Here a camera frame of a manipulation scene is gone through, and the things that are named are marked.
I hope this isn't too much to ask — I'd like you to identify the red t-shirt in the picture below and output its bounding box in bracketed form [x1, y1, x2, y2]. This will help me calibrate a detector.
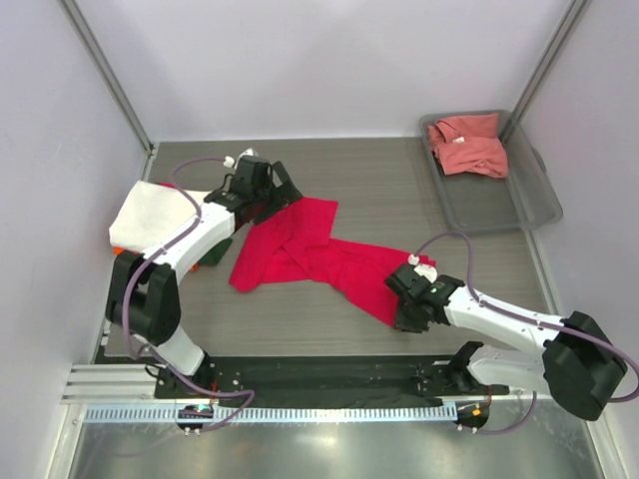
[229, 198, 408, 326]

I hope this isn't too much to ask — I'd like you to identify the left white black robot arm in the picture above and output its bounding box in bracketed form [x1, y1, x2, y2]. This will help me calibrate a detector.
[105, 149, 303, 398]

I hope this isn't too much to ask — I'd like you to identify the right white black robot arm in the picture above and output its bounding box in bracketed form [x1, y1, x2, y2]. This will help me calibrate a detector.
[385, 263, 629, 421]

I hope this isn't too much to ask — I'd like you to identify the folded dark green t-shirt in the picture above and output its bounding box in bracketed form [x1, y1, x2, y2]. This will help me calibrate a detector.
[198, 238, 233, 266]

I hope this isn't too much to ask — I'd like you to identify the grey plastic tray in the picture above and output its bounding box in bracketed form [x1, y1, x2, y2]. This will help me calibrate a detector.
[419, 110, 563, 234]

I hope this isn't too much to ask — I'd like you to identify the salmon pink t-shirt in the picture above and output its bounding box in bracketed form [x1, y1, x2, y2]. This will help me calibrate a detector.
[425, 113, 509, 179]

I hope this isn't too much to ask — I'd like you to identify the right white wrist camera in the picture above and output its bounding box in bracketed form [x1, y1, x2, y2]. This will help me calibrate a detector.
[407, 254, 438, 283]

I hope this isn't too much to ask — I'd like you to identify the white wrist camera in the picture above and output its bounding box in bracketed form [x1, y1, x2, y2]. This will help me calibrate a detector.
[407, 254, 438, 283]
[223, 148, 258, 169]

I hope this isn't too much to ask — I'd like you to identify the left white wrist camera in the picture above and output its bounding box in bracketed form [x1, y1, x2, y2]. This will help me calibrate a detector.
[223, 148, 258, 169]

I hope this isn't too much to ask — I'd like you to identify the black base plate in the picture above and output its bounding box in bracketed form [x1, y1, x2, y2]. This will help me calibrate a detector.
[153, 354, 511, 408]

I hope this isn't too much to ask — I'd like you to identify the left aluminium corner post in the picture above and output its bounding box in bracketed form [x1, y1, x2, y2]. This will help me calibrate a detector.
[58, 0, 154, 155]

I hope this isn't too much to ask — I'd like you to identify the aluminium corner post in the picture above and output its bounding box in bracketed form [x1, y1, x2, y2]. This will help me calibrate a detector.
[500, 0, 591, 143]
[58, 0, 154, 155]

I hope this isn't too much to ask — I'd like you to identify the slotted cable duct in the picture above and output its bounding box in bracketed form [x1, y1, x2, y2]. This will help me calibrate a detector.
[84, 402, 457, 425]

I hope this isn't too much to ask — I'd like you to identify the right aluminium corner post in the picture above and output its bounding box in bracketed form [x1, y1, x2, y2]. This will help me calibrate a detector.
[500, 0, 591, 143]

